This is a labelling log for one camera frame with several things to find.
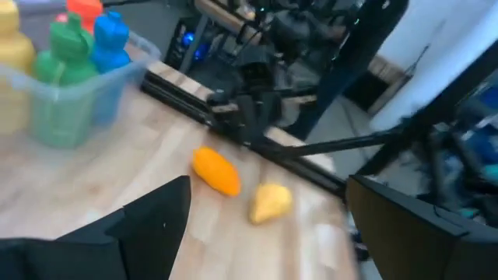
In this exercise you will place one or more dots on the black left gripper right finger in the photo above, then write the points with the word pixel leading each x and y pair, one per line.
pixel 404 233

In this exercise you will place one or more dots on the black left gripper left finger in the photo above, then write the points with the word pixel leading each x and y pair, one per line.
pixel 151 233

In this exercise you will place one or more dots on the orange yellow mango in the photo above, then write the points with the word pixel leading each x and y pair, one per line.
pixel 216 171

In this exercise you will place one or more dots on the yellow pear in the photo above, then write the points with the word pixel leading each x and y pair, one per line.
pixel 270 203

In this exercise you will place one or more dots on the green plastic bottle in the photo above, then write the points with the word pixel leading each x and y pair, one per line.
pixel 68 66

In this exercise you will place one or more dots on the blue plastic bottle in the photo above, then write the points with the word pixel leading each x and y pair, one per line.
pixel 111 46

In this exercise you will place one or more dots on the yellow plastic bottle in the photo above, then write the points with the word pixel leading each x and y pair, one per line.
pixel 13 50

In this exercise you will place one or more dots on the orange plastic bottle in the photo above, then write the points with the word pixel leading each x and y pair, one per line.
pixel 85 9

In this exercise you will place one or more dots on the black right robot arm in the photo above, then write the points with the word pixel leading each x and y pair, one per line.
pixel 253 78

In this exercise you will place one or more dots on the clear plastic tub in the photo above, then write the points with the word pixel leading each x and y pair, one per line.
pixel 78 97

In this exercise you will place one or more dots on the computer tower with blue lights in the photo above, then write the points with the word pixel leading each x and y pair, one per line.
pixel 183 43

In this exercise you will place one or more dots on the black aluminium frame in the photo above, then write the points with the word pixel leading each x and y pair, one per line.
pixel 186 101

